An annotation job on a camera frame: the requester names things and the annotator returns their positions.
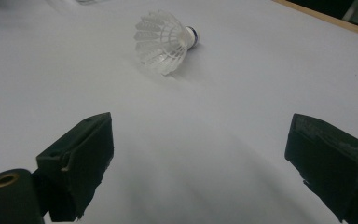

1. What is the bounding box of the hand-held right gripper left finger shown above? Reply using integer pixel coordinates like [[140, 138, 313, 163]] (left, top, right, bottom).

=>
[[36, 112, 115, 223]]

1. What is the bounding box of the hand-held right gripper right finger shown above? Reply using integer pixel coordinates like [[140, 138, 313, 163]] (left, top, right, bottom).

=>
[[284, 113, 358, 224]]

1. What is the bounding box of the white shuttlecock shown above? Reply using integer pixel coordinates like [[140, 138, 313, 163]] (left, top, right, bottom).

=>
[[132, 9, 200, 77]]

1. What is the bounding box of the white table mat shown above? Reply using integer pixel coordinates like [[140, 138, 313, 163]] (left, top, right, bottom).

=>
[[0, 0, 358, 224]]

